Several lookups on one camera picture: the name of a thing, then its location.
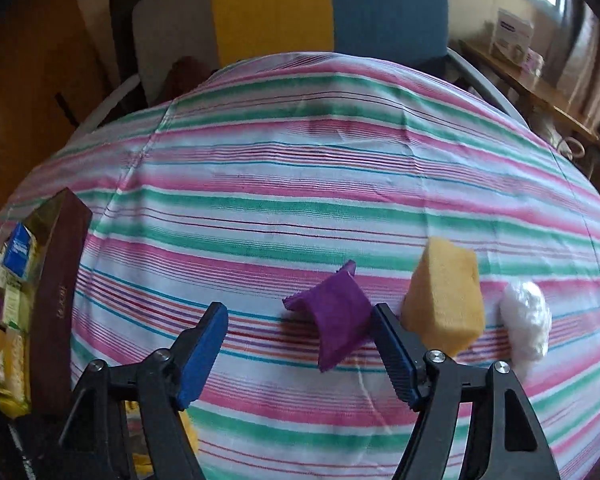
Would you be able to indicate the blue tissue pack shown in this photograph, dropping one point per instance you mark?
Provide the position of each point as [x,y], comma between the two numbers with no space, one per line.
[16,252]

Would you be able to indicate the blue cushion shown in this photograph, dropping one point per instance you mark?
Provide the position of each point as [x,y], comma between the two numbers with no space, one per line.
[387,5]

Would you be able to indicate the yellow cushion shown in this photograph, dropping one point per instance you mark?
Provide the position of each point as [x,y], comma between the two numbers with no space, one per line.
[272,5]

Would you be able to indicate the white plastic bag bundle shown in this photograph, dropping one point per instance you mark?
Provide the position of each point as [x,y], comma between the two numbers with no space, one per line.
[525,320]

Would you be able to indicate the striped curtain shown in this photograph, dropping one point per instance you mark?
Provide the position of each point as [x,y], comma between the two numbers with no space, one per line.
[590,70]

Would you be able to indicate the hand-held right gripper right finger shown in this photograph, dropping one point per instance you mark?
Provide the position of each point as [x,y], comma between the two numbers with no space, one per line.
[395,360]

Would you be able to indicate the striped tablecloth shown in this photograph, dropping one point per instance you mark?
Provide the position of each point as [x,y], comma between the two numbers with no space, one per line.
[330,185]

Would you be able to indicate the yellow sponge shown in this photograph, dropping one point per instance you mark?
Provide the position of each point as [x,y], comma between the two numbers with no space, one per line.
[12,385]

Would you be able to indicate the dark red cloth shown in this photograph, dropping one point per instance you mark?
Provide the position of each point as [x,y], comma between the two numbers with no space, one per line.
[185,77]

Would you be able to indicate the wooden shelf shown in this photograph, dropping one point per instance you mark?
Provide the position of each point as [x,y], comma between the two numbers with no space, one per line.
[530,90]

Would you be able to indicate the small pink box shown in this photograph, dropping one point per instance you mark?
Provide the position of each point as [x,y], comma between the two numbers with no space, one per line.
[534,62]

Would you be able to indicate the maroon storage box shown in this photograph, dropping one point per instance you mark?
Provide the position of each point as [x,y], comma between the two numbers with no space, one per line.
[55,310]

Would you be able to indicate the white cardboard box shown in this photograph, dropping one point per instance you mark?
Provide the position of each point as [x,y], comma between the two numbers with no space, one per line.
[512,35]

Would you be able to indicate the thick yellow sponge block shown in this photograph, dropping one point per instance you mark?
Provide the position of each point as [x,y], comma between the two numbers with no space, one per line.
[445,295]

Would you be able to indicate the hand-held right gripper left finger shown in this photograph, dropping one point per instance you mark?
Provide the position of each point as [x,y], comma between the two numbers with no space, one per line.
[202,355]

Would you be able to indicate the grey cushion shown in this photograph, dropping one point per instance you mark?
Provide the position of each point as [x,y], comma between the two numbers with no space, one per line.
[180,15]

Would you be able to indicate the purple packet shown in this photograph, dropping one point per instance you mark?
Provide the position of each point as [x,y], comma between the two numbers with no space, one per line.
[337,320]

